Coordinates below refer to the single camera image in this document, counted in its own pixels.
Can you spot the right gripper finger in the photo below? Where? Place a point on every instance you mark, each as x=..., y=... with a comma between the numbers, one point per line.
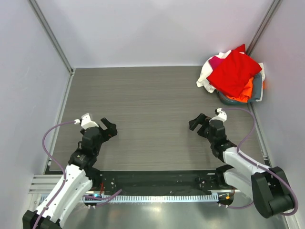
x=201, y=119
x=203, y=131

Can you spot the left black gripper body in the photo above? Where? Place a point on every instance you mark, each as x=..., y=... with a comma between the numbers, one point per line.
x=95, y=150

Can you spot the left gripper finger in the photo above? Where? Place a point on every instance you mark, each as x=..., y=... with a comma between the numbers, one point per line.
x=114, y=132
x=104, y=125

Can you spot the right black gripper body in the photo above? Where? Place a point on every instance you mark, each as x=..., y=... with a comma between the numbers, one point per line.
x=203, y=125

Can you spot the red t shirt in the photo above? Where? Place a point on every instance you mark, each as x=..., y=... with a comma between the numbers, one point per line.
x=234, y=74

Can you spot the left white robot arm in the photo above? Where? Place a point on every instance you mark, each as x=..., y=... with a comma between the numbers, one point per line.
x=78, y=177

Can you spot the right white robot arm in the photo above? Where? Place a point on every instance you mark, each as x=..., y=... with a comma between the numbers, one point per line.
x=267, y=187

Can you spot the grey laundry basket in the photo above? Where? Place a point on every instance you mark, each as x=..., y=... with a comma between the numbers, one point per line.
x=228, y=101

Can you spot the orange t shirt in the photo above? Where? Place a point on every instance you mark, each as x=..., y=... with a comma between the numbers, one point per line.
x=245, y=95

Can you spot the magenta t shirt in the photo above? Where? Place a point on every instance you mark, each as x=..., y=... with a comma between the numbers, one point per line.
x=215, y=62

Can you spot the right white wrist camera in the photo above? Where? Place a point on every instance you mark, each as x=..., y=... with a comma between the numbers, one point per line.
x=220, y=115

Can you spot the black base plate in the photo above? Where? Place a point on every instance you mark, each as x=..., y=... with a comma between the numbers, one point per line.
x=159, y=183

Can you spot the white slotted cable duct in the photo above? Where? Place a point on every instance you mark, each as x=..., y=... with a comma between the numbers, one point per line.
x=165, y=199

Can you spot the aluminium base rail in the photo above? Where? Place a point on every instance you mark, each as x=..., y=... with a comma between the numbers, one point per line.
x=43, y=184

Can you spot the right aluminium frame post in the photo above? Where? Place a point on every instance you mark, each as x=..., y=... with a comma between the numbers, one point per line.
x=275, y=4

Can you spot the aluminium frame post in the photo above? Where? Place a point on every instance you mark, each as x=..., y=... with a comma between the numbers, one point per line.
x=43, y=21
x=275, y=4

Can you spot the left aluminium frame post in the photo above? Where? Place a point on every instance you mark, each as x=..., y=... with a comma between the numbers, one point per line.
x=43, y=21

